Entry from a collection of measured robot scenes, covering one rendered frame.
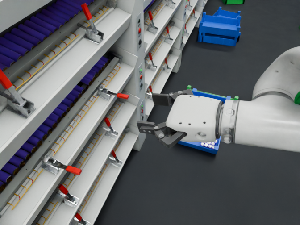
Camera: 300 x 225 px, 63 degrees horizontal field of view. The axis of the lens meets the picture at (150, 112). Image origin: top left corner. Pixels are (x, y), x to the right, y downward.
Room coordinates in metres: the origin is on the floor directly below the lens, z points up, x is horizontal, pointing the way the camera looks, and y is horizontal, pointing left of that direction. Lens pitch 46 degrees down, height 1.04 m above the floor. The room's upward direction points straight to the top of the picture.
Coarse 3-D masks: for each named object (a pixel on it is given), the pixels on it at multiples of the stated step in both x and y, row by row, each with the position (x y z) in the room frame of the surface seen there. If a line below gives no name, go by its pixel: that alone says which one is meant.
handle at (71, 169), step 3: (54, 162) 0.31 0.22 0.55; (57, 162) 0.31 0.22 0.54; (54, 165) 0.30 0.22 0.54; (57, 165) 0.30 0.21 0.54; (60, 165) 0.30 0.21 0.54; (63, 165) 0.30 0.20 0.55; (66, 165) 0.30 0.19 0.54; (63, 168) 0.30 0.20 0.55; (66, 168) 0.29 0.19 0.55; (69, 168) 0.29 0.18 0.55; (72, 168) 0.29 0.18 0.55; (75, 168) 0.29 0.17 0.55; (78, 168) 0.29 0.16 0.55; (69, 171) 0.29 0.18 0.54; (72, 171) 0.29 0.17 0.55; (75, 171) 0.29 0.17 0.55; (78, 171) 0.28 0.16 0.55; (81, 171) 0.29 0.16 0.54; (78, 174) 0.28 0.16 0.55
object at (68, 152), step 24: (120, 48) 0.74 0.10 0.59; (120, 72) 0.68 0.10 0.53; (96, 96) 0.55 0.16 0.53; (96, 120) 0.47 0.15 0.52; (72, 144) 0.38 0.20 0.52; (0, 192) 0.24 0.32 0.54; (24, 192) 0.24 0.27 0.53; (48, 192) 0.25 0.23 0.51; (0, 216) 0.19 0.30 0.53; (24, 216) 0.20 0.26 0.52
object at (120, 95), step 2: (106, 92) 0.56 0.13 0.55; (108, 92) 0.56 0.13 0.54; (110, 92) 0.56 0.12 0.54; (112, 92) 0.56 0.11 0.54; (108, 94) 0.55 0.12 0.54; (110, 94) 0.55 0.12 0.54; (112, 94) 0.55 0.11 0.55; (114, 94) 0.55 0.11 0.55; (116, 94) 0.55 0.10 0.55; (118, 94) 0.55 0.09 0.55; (120, 94) 0.55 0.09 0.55; (122, 94) 0.54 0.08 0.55; (124, 94) 0.54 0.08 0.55; (118, 96) 0.54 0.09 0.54; (120, 96) 0.54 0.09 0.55; (122, 96) 0.54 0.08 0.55; (124, 96) 0.53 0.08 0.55; (126, 96) 0.53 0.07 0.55; (128, 96) 0.54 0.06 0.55; (124, 98) 0.53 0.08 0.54; (126, 98) 0.53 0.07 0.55
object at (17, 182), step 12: (108, 72) 0.64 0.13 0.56; (96, 84) 0.58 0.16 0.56; (84, 96) 0.52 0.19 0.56; (72, 108) 0.47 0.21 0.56; (72, 120) 0.45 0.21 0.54; (60, 132) 0.39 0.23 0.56; (48, 144) 0.35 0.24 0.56; (36, 156) 0.32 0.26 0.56; (24, 168) 0.29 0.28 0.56; (12, 180) 0.26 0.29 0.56; (24, 180) 0.26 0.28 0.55; (12, 192) 0.23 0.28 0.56; (0, 204) 0.21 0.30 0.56
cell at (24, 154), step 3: (18, 150) 0.33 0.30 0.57; (21, 150) 0.33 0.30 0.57; (24, 150) 0.33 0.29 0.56; (15, 153) 0.32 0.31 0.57; (18, 153) 0.32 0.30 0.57; (21, 153) 0.32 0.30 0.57; (24, 153) 0.32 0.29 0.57; (27, 153) 0.32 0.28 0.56; (18, 156) 0.32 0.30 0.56; (21, 156) 0.32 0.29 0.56; (24, 156) 0.32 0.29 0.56; (24, 159) 0.31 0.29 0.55
